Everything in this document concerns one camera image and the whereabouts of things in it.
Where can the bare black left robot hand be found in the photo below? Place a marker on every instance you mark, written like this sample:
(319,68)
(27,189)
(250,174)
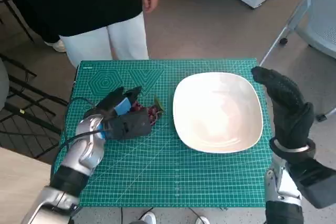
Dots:
(123,106)

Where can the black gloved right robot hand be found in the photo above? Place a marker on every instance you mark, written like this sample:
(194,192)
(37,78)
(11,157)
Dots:
(288,113)

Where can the green cutting mat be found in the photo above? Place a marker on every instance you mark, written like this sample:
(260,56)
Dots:
(162,171)

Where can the white rounded foot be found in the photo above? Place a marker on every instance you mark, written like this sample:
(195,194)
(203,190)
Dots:
(202,220)
(149,218)

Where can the red toy grape bunch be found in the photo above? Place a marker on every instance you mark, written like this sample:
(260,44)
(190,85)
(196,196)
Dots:
(153,112)

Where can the black metal rack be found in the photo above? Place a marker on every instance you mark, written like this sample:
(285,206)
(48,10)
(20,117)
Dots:
(18,64)

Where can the beige wooden table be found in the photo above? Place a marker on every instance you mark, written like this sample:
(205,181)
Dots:
(18,182)

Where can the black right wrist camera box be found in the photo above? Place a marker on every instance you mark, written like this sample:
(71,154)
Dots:
(315,179)

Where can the white square plate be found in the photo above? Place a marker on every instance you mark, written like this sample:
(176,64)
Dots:
(218,111)

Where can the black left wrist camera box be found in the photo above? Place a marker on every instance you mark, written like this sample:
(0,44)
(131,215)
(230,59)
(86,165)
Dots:
(131,127)

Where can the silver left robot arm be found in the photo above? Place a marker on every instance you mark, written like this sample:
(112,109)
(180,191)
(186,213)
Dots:
(84,150)

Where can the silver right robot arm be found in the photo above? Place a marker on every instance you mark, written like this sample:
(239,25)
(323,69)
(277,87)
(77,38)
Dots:
(282,190)

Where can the grey-blue mesh cart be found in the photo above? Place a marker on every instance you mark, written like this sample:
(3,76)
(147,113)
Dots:
(323,24)

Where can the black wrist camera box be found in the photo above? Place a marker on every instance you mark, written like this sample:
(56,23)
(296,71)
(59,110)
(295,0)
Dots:
(315,179)
(131,127)

